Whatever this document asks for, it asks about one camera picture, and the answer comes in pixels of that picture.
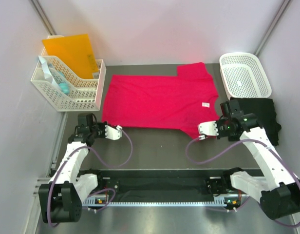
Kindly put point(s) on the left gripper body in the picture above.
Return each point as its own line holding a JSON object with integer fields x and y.
{"x": 98, "y": 129}

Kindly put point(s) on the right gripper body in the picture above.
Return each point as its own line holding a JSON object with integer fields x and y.
{"x": 223, "y": 128}

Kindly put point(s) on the red t shirt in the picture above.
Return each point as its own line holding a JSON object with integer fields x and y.
{"x": 178, "y": 102}

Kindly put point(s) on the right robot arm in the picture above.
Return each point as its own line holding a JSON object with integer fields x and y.
{"x": 279, "y": 194}

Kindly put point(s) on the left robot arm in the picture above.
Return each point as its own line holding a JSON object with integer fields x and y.
{"x": 62, "y": 197}

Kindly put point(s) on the black folded t shirt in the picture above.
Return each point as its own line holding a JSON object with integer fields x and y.
{"x": 264, "y": 109}

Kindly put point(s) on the white file organizer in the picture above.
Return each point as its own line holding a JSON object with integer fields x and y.
{"x": 85, "y": 94}

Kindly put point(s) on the teal object in organizer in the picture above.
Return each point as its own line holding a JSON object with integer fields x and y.
{"x": 64, "y": 86}

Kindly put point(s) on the white plastic basket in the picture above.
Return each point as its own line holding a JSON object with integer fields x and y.
{"x": 243, "y": 76}

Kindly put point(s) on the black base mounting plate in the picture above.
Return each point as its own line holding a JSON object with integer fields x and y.
{"x": 204, "y": 181}

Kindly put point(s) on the orange plastic folder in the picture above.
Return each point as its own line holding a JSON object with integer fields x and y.
{"x": 76, "y": 52}

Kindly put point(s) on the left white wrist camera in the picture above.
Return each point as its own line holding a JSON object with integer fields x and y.
{"x": 113, "y": 132}

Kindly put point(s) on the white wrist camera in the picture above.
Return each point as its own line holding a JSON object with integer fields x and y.
{"x": 208, "y": 130}
{"x": 113, "y": 132}

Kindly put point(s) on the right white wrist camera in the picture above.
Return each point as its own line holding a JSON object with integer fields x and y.
{"x": 208, "y": 130}

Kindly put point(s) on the aluminium frame rail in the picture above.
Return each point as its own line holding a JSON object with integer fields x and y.
{"x": 43, "y": 182}

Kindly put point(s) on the grey slotted cable duct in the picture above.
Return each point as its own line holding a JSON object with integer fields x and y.
{"x": 98, "y": 201}

